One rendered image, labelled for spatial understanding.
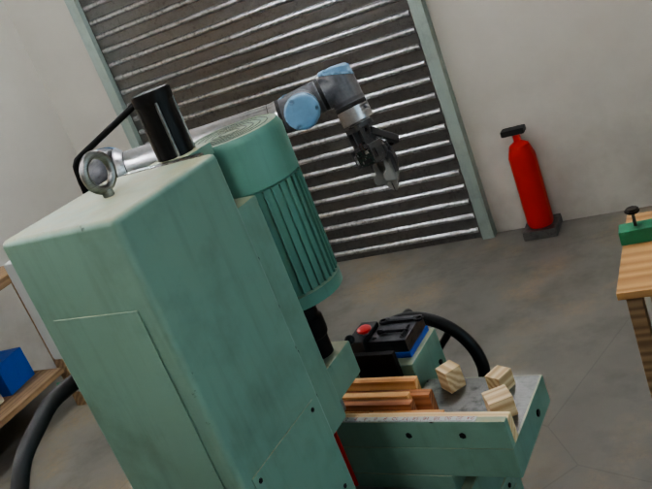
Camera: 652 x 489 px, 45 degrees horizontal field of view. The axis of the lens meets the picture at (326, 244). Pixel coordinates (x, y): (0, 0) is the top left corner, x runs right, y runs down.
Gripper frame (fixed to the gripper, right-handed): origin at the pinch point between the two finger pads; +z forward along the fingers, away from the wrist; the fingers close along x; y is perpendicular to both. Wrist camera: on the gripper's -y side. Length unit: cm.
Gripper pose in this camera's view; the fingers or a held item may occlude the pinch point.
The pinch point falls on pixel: (395, 184)
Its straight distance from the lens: 221.7
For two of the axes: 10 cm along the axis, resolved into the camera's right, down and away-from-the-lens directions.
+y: -5.9, 4.0, -7.0
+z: 4.5, 8.8, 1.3
